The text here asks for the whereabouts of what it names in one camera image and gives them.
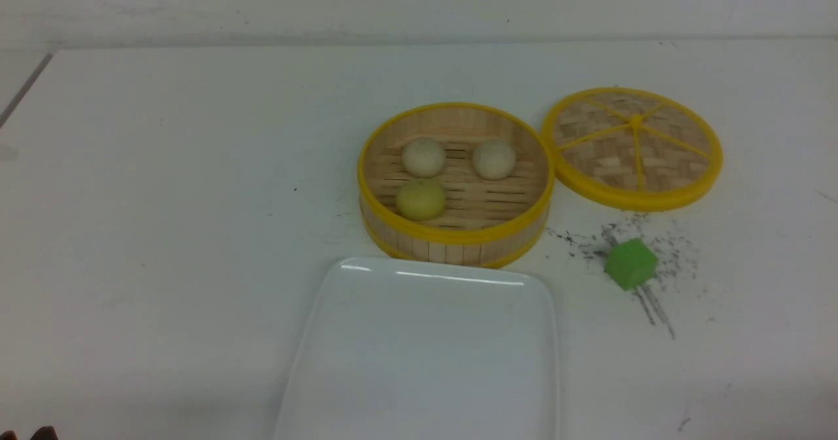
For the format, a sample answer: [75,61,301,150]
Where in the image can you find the white rectangular plate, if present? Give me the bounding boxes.
[274,257,560,439]

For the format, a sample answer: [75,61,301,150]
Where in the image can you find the white steamed bun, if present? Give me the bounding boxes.
[401,137,446,178]
[471,138,517,181]

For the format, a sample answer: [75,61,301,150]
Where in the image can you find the green cube block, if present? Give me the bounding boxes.
[604,239,659,291]

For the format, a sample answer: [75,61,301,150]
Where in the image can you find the bamboo steamer basket yellow rim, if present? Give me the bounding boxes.
[357,103,555,268]

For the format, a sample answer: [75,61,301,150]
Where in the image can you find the bamboo steamer lid yellow rim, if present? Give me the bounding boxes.
[541,87,723,213]

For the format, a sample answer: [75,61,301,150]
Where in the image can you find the yellow steamed bun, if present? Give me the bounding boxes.
[395,179,446,221]

